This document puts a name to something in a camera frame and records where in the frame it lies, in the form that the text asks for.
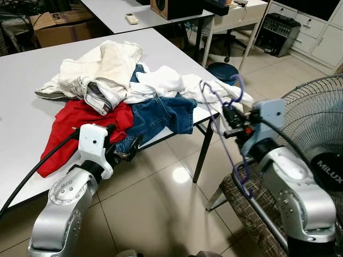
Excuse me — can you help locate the white rectangular table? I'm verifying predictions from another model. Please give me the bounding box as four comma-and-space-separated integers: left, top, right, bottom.
80, 0, 215, 67

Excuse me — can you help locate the white table with black legs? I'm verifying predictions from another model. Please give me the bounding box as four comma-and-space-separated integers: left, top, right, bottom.
0, 27, 226, 210

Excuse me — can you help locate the black MILUX standing fan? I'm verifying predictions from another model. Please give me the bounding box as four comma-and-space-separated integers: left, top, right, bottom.
279, 75, 343, 257

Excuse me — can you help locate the plaid folding chair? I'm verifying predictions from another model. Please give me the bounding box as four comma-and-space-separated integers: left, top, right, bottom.
206, 171, 290, 257

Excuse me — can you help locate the black audio amplifier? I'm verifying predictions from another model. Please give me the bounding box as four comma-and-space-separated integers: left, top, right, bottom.
255, 13, 302, 58

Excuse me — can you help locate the dark blue round bin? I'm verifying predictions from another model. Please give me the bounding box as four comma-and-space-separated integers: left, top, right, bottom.
206, 62, 240, 86

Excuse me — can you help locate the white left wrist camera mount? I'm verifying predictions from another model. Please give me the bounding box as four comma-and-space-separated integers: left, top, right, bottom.
78, 123, 114, 180

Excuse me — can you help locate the purple plastic hanger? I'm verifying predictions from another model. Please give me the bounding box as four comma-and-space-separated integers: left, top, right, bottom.
199, 74, 255, 200

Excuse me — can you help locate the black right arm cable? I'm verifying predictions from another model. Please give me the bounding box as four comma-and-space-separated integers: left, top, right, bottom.
256, 118, 339, 225

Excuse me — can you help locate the red garment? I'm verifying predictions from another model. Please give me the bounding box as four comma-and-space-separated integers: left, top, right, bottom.
36, 99, 135, 178

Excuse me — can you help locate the pale grey right wrist camera mount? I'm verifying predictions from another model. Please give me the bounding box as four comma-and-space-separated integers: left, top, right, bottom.
251, 98, 286, 156

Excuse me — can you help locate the large brown cardboard box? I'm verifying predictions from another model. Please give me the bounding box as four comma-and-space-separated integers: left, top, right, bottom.
29, 10, 100, 49

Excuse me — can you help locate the small white desk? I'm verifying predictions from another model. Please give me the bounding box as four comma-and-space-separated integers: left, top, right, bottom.
212, 0, 269, 65

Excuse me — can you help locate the black office chair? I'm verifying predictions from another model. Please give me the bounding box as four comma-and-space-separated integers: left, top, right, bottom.
212, 27, 252, 64

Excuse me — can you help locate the wooden speaker box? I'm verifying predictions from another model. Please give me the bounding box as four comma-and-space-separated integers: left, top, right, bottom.
150, 0, 204, 21

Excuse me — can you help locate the white drawer cabinet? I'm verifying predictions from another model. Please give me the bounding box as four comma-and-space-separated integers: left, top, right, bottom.
265, 0, 343, 73

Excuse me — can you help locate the white remote control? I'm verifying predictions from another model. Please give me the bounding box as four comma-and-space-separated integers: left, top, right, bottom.
124, 13, 139, 25

